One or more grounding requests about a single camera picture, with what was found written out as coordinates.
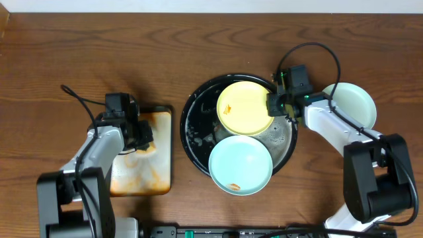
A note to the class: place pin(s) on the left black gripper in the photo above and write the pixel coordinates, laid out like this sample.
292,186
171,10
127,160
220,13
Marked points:
145,133

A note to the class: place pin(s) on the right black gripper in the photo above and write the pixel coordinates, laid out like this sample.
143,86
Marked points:
274,104

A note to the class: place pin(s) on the yellow plate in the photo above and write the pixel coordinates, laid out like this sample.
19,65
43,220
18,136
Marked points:
242,110

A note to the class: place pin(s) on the light green plate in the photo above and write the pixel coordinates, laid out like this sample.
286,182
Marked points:
356,103

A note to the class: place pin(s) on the light blue plate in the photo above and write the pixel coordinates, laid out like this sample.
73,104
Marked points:
240,165

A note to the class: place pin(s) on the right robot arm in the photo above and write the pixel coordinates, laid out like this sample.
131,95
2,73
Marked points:
378,180

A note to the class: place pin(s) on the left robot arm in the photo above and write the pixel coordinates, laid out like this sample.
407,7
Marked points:
75,201

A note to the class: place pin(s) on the rectangular black soapy tray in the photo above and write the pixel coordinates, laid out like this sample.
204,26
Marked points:
146,172

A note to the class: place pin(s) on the round black tray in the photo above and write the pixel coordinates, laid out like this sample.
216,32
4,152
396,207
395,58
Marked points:
201,130

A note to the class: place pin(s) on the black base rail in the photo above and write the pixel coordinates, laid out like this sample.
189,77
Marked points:
231,232

